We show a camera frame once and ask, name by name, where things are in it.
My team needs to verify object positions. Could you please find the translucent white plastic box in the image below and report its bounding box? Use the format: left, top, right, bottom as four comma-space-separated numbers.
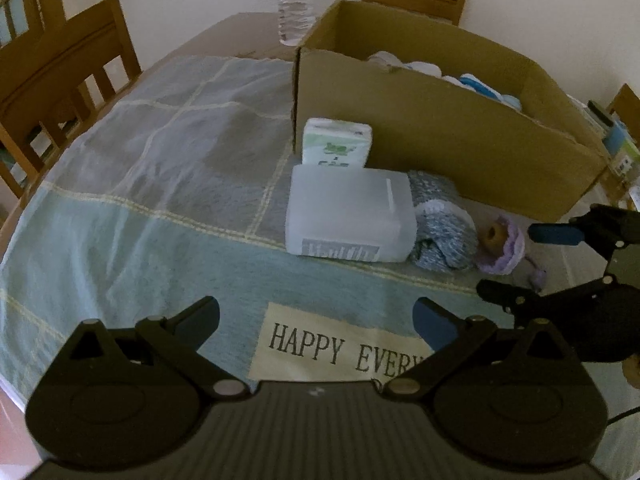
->
286, 164, 418, 263

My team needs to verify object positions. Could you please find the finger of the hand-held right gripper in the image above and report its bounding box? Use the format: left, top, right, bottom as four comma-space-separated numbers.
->
529, 204, 640, 262
476, 275, 621, 322

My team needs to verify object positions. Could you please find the white soft item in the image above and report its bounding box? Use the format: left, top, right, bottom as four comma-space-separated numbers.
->
369, 51, 442, 77

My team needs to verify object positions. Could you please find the black cable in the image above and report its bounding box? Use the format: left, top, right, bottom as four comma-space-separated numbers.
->
607, 406, 640, 427

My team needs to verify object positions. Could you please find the grey knitted pouch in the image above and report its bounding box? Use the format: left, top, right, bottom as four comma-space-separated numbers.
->
406, 170, 478, 273

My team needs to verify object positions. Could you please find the purple crochet donut toy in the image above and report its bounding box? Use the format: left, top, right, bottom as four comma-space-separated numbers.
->
474, 214, 547, 291

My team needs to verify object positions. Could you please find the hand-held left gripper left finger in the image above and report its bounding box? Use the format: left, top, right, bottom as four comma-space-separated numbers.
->
67, 296, 248, 402

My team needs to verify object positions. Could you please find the clear plastic water bottle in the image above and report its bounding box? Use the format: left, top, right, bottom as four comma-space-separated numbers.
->
277, 0, 319, 47

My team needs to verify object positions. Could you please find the wooden glass-pane door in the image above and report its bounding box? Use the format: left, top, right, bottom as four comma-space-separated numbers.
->
0, 0, 66, 46

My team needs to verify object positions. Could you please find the blue grey checked tablecloth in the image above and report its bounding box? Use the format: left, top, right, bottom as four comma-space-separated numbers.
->
0, 55, 640, 411

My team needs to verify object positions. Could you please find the blue white plush toy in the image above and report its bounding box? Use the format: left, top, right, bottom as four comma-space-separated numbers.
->
442, 73, 523, 110

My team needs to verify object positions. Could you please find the white green tissue pack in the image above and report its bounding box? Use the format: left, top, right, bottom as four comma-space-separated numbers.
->
301, 117, 373, 168

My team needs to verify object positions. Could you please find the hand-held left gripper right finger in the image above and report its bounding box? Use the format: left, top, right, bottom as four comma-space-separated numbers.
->
380, 296, 582, 397

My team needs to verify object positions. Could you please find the cardboard box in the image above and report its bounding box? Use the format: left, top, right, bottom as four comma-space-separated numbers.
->
291, 0, 612, 223

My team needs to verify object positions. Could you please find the blue green white packet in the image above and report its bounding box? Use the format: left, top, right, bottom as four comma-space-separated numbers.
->
602, 122, 640, 178

